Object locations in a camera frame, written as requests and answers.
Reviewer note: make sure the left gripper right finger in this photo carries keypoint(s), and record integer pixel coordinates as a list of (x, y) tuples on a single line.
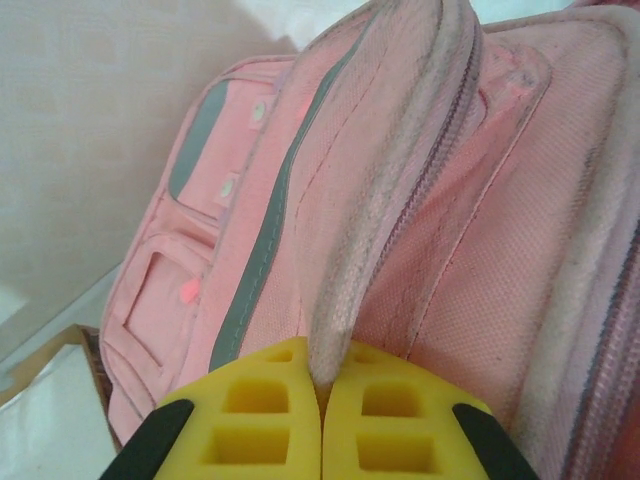
[(400, 425)]

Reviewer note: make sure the brown cardboard tray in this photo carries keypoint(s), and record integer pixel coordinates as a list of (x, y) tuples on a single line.
[(92, 360)]

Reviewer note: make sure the white paper sheet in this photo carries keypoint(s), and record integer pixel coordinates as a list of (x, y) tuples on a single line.
[(50, 425)]

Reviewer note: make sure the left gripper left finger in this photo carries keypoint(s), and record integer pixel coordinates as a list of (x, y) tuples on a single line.
[(250, 425)]

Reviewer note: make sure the pink school backpack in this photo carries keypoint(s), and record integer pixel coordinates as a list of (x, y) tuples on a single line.
[(400, 225)]

